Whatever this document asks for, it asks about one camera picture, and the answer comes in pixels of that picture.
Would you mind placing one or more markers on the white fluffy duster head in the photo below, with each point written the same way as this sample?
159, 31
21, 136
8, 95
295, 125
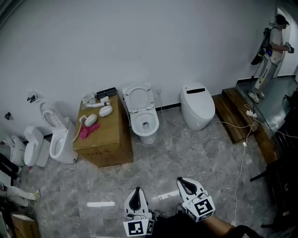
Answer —
90, 120
106, 111

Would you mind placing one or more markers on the black white wall bracket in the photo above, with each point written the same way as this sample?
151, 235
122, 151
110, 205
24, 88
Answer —
32, 97
8, 115

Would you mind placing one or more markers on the person's right forearm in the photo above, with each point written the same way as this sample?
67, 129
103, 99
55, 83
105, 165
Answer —
218, 224

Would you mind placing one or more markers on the white tube in plastic bag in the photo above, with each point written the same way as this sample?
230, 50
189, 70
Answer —
95, 105

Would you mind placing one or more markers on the small brown cardboard box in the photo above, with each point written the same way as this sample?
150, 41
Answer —
25, 227

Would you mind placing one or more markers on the person's black trousers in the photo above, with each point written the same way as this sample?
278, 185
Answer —
177, 227

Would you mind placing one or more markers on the person's right black sleeve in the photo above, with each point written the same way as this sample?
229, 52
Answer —
246, 232

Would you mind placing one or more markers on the white power strip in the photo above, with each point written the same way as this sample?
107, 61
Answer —
251, 114

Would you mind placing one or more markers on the crumpled white plastic wrap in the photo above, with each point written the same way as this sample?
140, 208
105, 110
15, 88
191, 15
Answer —
89, 97

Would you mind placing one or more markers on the person's right grey shoe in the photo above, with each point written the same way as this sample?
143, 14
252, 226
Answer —
179, 208

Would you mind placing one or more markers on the white ceramic toilet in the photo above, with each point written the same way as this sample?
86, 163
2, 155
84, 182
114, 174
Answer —
65, 144

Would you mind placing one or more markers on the white smart toilet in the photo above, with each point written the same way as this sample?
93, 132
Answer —
198, 109

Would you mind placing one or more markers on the black plastic tray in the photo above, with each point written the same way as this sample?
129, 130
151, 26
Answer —
107, 92

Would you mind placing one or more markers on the small white box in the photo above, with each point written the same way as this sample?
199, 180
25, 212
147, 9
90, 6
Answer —
104, 99

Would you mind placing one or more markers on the white toilet with tank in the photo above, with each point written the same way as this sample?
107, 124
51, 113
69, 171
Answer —
149, 137

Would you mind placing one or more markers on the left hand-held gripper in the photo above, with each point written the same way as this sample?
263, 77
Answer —
137, 226

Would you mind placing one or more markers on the brown wooden step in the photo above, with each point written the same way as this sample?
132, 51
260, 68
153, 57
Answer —
232, 111

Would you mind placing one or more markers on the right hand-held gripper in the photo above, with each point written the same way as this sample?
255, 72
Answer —
201, 208

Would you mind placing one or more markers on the large brown cardboard box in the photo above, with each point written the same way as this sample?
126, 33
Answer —
104, 144

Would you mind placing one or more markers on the black equipment frame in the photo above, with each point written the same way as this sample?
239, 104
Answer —
9, 167

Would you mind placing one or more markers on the pink cloth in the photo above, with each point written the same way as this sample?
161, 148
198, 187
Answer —
87, 131

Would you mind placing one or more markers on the black metal rack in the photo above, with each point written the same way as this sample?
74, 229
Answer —
286, 162

